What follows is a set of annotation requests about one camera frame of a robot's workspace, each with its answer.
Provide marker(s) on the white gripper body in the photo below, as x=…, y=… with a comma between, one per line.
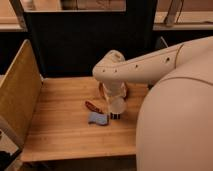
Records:
x=112, y=91

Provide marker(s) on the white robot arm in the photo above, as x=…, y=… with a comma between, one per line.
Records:
x=175, y=122

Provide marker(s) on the black white striped eraser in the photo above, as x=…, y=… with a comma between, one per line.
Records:
x=115, y=116

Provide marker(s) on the brown oval wooden piece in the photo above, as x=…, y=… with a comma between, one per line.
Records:
x=92, y=107

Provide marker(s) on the blue folded cloth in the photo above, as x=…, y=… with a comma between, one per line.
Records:
x=97, y=118

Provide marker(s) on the black back panel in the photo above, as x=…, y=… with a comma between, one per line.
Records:
x=68, y=44

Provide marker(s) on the wooden side panel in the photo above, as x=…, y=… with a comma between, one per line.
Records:
x=19, y=91

